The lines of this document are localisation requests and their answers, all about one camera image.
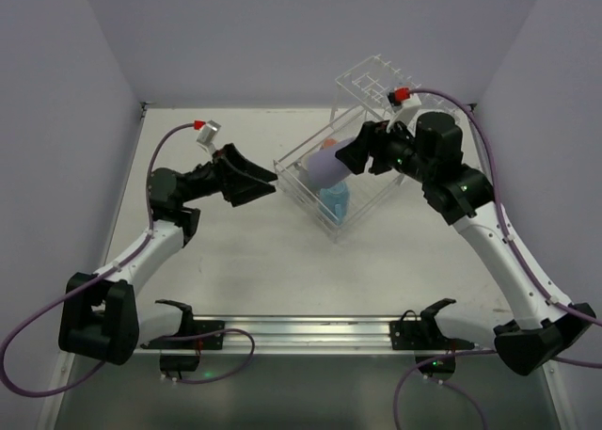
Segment pale grey footed cup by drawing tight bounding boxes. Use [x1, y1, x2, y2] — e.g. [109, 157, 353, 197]
[293, 156, 310, 188]

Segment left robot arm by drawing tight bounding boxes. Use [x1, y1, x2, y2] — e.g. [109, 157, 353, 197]
[58, 144, 277, 365]

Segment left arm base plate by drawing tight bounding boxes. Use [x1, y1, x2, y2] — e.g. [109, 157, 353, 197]
[138, 299, 225, 350]

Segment clear acrylic dish rack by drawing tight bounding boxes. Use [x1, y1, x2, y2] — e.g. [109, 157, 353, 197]
[271, 56, 461, 244]

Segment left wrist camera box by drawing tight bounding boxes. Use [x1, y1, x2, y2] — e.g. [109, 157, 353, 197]
[193, 119, 221, 152]

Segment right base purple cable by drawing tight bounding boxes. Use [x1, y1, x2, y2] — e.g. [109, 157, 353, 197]
[393, 344, 487, 430]

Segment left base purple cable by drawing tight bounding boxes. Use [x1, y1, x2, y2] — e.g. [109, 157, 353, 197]
[159, 331, 258, 387]

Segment light blue mug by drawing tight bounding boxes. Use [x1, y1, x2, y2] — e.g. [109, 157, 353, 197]
[319, 181, 350, 226]

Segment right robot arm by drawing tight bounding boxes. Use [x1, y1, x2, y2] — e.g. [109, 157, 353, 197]
[335, 112, 596, 376]

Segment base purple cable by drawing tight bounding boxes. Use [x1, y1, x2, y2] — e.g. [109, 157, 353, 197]
[159, 331, 258, 387]
[393, 344, 487, 430]

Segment aluminium mounting rail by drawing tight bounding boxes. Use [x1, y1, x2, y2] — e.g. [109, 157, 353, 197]
[60, 312, 556, 356]

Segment lavender tall cup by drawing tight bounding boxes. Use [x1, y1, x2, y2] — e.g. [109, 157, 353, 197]
[306, 137, 354, 190]

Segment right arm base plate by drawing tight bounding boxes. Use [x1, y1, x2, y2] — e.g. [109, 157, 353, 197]
[388, 298, 475, 351]

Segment coral orange mug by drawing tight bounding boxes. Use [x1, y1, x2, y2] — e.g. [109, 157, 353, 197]
[321, 138, 339, 150]

